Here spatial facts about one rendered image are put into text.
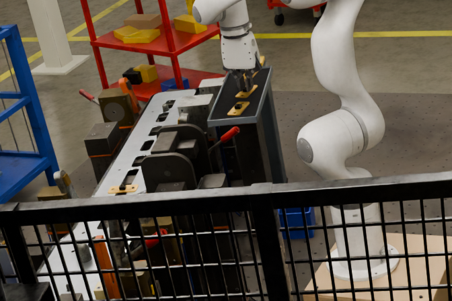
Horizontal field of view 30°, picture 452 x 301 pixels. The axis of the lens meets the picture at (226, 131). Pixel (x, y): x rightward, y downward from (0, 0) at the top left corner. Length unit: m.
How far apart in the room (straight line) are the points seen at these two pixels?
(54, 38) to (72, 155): 1.68
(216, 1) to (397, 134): 1.12
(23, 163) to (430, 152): 2.56
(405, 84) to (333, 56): 3.33
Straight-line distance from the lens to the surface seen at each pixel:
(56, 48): 6.66
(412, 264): 2.22
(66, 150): 5.26
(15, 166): 4.80
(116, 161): 2.57
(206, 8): 2.24
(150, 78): 5.41
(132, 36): 5.16
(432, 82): 5.28
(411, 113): 3.25
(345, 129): 2.03
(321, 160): 2.01
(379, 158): 2.95
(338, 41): 1.96
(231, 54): 2.38
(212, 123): 2.28
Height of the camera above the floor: 2.08
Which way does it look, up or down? 25 degrees down
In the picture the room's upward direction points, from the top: 11 degrees counter-clockwise
